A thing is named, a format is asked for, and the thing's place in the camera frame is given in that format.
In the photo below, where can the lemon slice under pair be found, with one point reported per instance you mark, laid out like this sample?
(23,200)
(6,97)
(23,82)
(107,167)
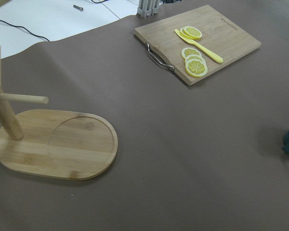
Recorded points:
(183,34)

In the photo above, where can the lemon slice front of pair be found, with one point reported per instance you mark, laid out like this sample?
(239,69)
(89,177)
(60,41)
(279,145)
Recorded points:
(192,32)

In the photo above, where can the lemon slice middle of trio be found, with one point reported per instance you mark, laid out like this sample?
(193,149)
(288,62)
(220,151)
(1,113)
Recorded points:
(194,57)

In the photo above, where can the wooden cup rack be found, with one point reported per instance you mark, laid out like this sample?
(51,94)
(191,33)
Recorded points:
(52,143)

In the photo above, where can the bamboo cutting board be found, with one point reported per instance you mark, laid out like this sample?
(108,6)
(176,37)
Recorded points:
(220,35)

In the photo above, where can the yellow plastic knife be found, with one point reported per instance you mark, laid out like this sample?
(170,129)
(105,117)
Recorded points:
(211,54)

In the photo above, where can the small metal bolt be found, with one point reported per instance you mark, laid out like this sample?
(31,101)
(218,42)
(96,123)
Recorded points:
(78,7)

